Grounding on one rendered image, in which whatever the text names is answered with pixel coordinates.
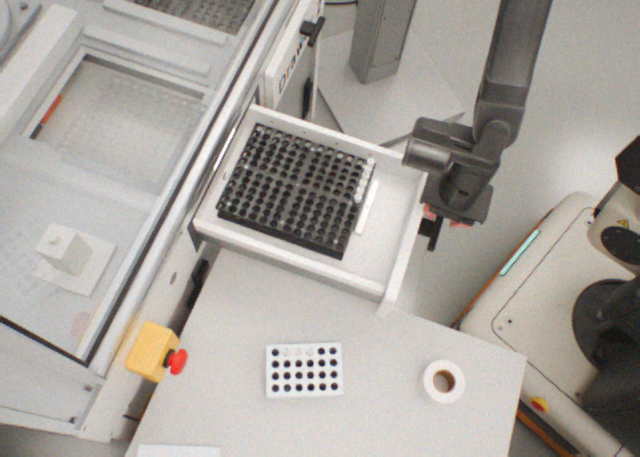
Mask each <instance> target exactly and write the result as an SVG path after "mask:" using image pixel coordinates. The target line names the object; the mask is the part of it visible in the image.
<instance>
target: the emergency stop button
mask: <svg viewBox="0 0 640 457"><path fill-rule="evenodd" d="M187 360H188V352H187V350H185V349H183V348H182V349H179V350H178V352H177V353H172V354H171V356H170V358H169V360H168V364H167V365H168V366H170V374H171V375H173V376H177V375H180V374H181V373H182V371H183V369H184V368H185V366H186V363H187Z"/></svg>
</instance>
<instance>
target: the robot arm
mask: <svg viewBox="0 0 640 457"><path fill-rule="evenodd" d="M552 4H553V0H501V1H500V5H499V10H498V14H497V17H496V22H495V26H494V30H493V34H492V39H491V43H490V47H489V49H488V50H489V51H488V55H487V58H486V62H485V66H484V69H483V74H482V78H481V82H480V83H479V87H478V91H477V96H476V100H475V104H474V110H473V123H472V127H468V126H465V125H462V124H458V123H455V122H453V123H452V124H450V123H446V122H442V121H438V120H433V119H429V118H425V117H420V118H418V119H417V120H416V121H415V123H414V126H413V128H412V129H411V136H410V138H409V141H408V144H407V146H406V150H405V153H404V156H403V158H402V163H401V165H404V166H407V167H411V168H413V169H416V170H419V171H422V172H425V173H428V174H427V177H426V181H425V185H424V188H423V191H422V192H421V195H420V198H419V203H420V204H422V203H425V204H424V207H423V212H424V213H425V214H426V215H427V216H428V219H429V220H432V219H433V218H434V217H435V215H439V216H442V217H445V218H448V219H450V220H451V222H450V225H449V227H462V228H472V227H473V224H474V222H475V221H477V222H480V223H479V225H482V224H483V223H484V222H485V220H486V218H487V214H488V210H489V206H490V202H491V198H492V194H493V191H494V188H493V186H491V185H488V183H489V182H490V181H491V179H492V178H493V176H494V175H495V174H496V172H497V171H498V169H499V168H500V164H501V158H500V156H501V154H502V152H503V150H504V149H506V148H508V147H510V146H511V145H512V144H514V142H515V141H516V140H517V138H518V136H519V133H520V130H521V127H522V123H523V120H524V116H525V113H526V110H527V109H526V99H527V96H528V92H529V89H530V85H531V81H532V77H533V72H534V67H535V63H536V61H537V60H536V59H537V55H538V52H539V48H540V45H541V41H542V38H543V34H544V31H545V27H546V24H547V20H548V18H549V14H550V11H551V7H552ZM452 162H453V164H452ZM451 164H452V166H451ZM450 166H451V168H450V169H449V167H450ZM448 169H449V171H448Z"/></svg>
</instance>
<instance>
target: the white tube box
mask: <svg viewBox="0 0 640 457"><path fill-rule="evenodd" d="M285 347H288V348H289V349H290V355H289V356H284V355H283V348H285ZM296 347H300V348H301V349H302V353H301V355H300V356H296V355H295V352H294V350H295V348H296ZM308 347H313V349H314V352H313V354H312V355H311V356H309V355H307V354H306V349H307V348H308ZM343 395H344V381H343V362H342V343H341V342H340V343H300V344H269V345H268V344H267V399H268V400H273V399H303V398H334V397H342V396H343Z"/></svg>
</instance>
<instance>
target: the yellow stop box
mask: <svg viewBox="0 0 640 457"><path fill-rule="evenodd" d="M179 343H180V339H179V338H178V337H177V336H176V334H175V333H174V332H173V331H172V330H171V329H170V328H167V327H164V326H162V325H159V324H156V323H154V322H152V321H146V322H145V324H144V326H143V328H142V330H141V332H140V334H139V336H138V338H137V340H136V342H135V344H134V346H133V348H132V350H131V352H130V354H129V356H128V358H127V360H126V362H125V367H126V368H127V369H128V370H130V371H131V372H133V373H134V374H136V375H138V376H141V377H143V378H146V379H148V380H151V381H156V382H161V381H162V380H163V377H164V375H165V373H166V371H167V369H168V367H169V366H168V365H167V364H168V360H169V358H170V356H171V354H172V353H175V351H176V349H177V347H178V345H179Z"/></svg>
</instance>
